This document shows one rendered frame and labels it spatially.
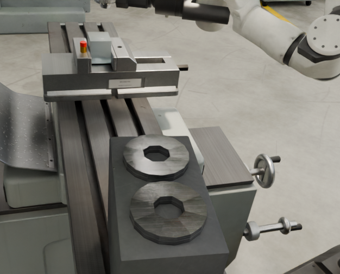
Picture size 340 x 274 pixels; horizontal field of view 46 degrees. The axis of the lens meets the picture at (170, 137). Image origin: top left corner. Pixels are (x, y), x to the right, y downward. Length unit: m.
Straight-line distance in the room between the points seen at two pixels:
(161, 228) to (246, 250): 1.56
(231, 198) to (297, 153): 1.58
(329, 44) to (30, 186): 0.70
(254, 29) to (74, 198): 0.47
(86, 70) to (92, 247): 0.48
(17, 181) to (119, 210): 0.53
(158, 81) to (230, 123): 1.78
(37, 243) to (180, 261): 0.71
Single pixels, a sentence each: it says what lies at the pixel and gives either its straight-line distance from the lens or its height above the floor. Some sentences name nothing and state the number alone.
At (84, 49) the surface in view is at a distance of 1.02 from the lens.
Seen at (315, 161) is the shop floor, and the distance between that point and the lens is 2.69.
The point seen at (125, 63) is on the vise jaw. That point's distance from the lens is 1.02.
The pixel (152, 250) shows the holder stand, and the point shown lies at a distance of 0.45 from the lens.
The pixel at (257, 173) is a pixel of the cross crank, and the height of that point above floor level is 0.66.
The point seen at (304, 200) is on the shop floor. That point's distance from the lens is 2.37.
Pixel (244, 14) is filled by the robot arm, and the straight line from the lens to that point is 0.83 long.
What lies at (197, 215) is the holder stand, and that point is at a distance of 0.47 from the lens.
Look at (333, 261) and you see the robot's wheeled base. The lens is 1.26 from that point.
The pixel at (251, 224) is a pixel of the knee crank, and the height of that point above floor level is 0.56.
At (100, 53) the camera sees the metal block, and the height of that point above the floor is 1.06.
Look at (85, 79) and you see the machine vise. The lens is 1.03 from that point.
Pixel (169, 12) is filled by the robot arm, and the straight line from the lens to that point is 0.88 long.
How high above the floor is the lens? 1.49
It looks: 35 degrees down
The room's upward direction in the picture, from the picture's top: 7 degrees clockwise
